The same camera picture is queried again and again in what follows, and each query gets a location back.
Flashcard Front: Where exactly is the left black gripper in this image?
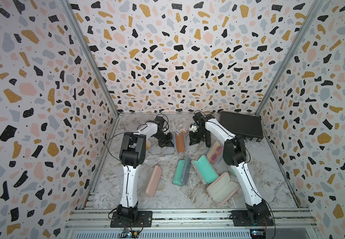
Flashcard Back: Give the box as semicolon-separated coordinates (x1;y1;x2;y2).
153;132;174;148

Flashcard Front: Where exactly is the blue case brown lining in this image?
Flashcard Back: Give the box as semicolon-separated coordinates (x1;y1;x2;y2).
173;132;187;153

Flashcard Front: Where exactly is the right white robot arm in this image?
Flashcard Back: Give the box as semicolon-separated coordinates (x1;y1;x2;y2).
189;112;270;224

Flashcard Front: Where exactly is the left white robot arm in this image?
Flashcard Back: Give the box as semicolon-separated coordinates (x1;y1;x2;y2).
116;114;174;225

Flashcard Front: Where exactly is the case with purple glasses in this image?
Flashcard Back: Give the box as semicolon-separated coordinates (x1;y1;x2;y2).
206;141;224;164

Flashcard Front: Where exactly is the mint open glasses case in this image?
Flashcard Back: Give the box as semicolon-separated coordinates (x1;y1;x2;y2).
191;155;219;184

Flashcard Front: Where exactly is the grey case mint lining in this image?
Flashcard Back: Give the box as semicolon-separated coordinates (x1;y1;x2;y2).
173;156;191;186

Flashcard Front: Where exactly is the pink closed glasses case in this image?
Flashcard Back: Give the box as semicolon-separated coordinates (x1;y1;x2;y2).
141;165;162;198

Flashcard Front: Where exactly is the pink open glasses case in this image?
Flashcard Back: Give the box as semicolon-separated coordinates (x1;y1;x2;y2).
207;172;240;205

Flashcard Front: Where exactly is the playing card box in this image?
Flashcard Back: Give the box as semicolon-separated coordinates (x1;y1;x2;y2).
176;125;189;135

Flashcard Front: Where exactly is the black briefcase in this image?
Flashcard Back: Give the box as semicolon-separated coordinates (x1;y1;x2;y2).
219;112;264;142

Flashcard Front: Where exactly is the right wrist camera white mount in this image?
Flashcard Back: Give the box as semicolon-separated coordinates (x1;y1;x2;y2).
189;124;198;132

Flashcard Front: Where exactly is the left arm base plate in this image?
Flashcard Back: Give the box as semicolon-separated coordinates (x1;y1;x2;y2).
110;211;153;228

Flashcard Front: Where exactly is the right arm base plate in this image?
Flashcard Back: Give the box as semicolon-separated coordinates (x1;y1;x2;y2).
229;210;275;227

